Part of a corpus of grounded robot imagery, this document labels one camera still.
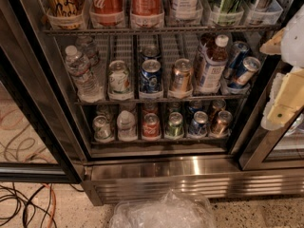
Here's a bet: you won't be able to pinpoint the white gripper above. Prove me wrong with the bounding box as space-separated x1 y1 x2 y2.
259 5 304 131

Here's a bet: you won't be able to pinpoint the front blue energy can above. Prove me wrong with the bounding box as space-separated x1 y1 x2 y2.
228 56 260 89

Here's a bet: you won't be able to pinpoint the blue energy can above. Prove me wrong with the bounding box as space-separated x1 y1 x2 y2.
228 56 260 89
223 41 250 79

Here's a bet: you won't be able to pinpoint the rear blue energy can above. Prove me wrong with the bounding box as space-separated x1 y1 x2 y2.
223 41 250 79

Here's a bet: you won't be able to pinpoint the copper can bottom rear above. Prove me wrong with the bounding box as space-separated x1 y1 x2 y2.
208 99 226 121

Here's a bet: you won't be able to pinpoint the copper can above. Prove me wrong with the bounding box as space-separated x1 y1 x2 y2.
208 99 226 121
211 110 233 135

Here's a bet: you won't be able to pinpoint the right glass fridge door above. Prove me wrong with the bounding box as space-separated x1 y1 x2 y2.
238 104 304 171

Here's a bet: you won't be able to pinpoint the glass fridge door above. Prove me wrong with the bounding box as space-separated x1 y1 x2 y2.
0 51 80 183
238 104 304 171

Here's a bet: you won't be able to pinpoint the copper can bottom front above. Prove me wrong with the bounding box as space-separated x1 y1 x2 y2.
211 110 233 135

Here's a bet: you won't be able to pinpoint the copper gold can middle shelf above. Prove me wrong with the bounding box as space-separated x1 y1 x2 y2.
170 58 193 92

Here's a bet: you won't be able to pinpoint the blue silver can bottom shelf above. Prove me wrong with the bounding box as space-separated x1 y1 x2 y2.
188 111 208 137

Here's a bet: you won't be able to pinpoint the white label bottle top shelf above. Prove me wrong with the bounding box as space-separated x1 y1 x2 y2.
169 0 198 20

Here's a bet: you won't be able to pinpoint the blue Pepsi can front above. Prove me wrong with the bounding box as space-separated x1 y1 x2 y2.
141 60 162 93

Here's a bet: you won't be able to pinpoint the blue can behind Pepsi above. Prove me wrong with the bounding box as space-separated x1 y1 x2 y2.
141 45 161 61

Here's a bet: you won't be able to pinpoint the red Coca-Cola can bottom shelf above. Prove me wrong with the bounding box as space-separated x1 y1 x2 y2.
142 113 160 138

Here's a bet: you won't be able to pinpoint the red coca-cola can shelf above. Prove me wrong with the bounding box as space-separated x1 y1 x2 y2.
142 113 160 138
92 0 123 26

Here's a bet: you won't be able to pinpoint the stainless steel fridge cabinet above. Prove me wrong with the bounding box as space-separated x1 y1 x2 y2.
0 0 304 205

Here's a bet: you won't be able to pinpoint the red orange soda can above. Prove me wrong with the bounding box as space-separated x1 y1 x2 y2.
131 0 162 28

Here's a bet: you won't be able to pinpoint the white green soda can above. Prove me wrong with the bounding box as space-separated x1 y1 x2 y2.
108 60 130 94

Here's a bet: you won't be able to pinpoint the white plastic bottle bottom shelf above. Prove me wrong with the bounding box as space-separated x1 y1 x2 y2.
117 110 137 142

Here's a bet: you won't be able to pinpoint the red Coca-Cola can top shelf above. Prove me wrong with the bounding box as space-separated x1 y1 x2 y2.
92 0 123 26

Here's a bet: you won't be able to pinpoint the white green can bottom shelf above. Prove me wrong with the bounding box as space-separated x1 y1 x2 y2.
92 115 113 143

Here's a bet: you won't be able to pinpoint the yellow La Croix can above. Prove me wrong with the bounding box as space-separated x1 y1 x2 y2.
42 0 87 30

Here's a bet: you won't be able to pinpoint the left glass fridge door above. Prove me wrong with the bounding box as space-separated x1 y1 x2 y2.
0 51 80 183

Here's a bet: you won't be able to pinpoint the clear plastic bag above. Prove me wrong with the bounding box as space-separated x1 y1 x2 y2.
108 190 216 228

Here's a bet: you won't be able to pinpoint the rear clear water bottle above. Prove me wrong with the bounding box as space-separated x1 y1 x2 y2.
75 36 100 67

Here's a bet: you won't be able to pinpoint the clear water bottle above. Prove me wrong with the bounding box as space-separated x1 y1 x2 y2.
65 46 103 103
75 36 100 67

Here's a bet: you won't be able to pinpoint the front clear water bottle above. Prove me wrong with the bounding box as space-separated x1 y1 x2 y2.
65 46 103 103

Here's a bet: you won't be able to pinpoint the orange cable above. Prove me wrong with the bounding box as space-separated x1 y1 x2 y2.
40 182 58 228

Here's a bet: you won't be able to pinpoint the black cables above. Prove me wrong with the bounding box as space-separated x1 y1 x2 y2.
0 182 58 228

